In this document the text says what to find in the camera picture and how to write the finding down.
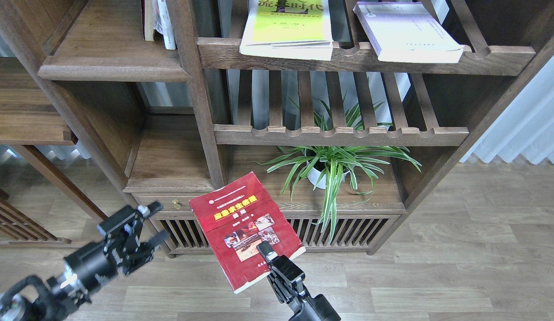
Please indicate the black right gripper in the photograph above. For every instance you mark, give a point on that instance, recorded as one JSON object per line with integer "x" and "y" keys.
{"x": 286, "y": 279}

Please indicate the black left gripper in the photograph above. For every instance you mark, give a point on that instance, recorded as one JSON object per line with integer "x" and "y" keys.
{"x": 91, "y": 267}

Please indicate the red paperback book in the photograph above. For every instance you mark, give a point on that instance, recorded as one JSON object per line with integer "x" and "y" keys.
{"x": 235, "y": 220}

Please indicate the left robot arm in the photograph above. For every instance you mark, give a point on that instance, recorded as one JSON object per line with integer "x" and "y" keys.
{"x": 32, "y": 300}

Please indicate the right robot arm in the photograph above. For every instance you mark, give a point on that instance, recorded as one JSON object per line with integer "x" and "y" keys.
{"x": 286, "y": 279}

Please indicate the upright books on shelf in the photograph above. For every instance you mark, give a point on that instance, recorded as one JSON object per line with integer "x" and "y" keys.
{"x": 155, "y": 17}

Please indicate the brass drawer knob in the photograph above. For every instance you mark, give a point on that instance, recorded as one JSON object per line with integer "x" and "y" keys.
{"x": 176, "y": 205}

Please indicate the spider plant in white pot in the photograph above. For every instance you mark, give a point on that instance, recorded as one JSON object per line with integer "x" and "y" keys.
{"x": 334, "y": 162}

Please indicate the large dark wooden bookshelf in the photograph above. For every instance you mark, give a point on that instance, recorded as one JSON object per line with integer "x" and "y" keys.
{"x": 172, "y": 124}

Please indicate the yellow-green paperback book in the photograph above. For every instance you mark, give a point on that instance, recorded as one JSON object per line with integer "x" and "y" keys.
{"x": 292, "y": 29}

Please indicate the white lavender paperback book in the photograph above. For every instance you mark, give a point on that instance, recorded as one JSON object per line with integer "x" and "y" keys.
{"x": 406, "y": 32}

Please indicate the white curtain right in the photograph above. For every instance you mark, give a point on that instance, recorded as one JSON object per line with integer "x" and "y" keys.
{"x": 525, "y": 129}

